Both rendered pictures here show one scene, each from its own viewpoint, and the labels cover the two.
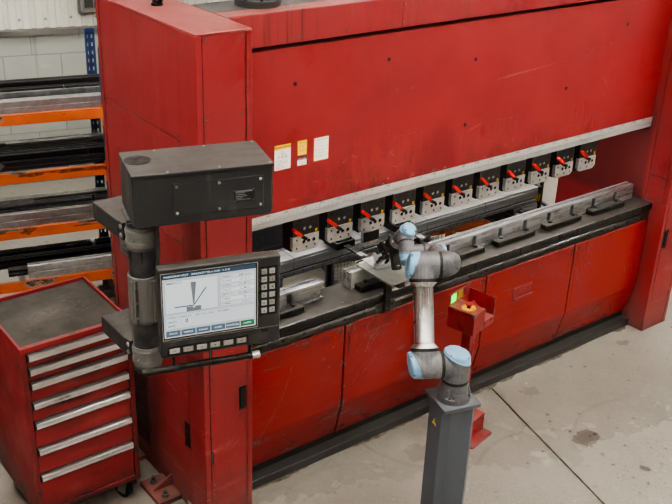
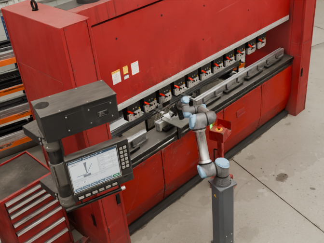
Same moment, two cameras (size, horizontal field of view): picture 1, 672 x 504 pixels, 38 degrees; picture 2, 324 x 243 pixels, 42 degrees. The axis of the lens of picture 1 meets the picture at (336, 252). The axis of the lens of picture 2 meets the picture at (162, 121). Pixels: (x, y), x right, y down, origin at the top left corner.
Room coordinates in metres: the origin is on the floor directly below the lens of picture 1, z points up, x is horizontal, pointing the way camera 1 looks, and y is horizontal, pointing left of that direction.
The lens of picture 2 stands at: (0.76, 0.09, 3.21)
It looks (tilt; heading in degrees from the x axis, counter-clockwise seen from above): 32 degrees down; 357
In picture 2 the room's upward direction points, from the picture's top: 6 degrees counter-clockwise
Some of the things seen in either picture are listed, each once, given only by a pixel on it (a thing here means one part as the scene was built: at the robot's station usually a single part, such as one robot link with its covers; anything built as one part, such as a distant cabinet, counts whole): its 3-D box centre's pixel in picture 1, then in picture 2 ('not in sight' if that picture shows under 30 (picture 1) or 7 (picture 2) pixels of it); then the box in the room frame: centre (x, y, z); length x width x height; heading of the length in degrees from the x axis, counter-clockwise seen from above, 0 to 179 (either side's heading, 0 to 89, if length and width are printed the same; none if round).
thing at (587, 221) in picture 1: (465, 257); (211, 102); (4.76, -0.70, 0.85); 3.00 x 0.21 x 0.04; 128
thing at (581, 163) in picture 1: (582, 154); (259, 39); (5.37, -1.40, 1.26); 0.15 x 0.09 x 0.17; 128
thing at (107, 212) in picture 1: (155, 209); (56, 123); (3.38, 0.69, 1.67); 0.40 x 0.24 x 0.07; 128
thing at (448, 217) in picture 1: (390, 232); (173, 95); (4.88, -0.29, 0.93); 2.30 x 0.14 x 0.10; 128
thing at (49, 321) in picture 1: (64, 405); (29, 217); (3.74, 1.23, 0.50); 0.50 x 0.50 x 1.00; 38
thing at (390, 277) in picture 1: (387, 270); (177, 119); (4.28, -0.26, 1.00); 0.26 x 0.18 x 0.01; 38
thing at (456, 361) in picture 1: (455, 363); (221, 167); (3.53, -0.52, 0.94); 0.13 x 0.12 x 0.14; 97
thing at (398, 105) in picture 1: (476, 96); (206, 23); (4.80, -0.68, 1.74); 3.00 x 0.08 x 0.80; 128
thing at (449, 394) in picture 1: (454, 386); (222, 177); (3.53, -0.53, 0.82); 0.15 x 0.15 x 0.10
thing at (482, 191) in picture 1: (484, 180); (215, 63); (4.87, -0.78, 1.26); 0.15 x 0.09 x 0.17; 128
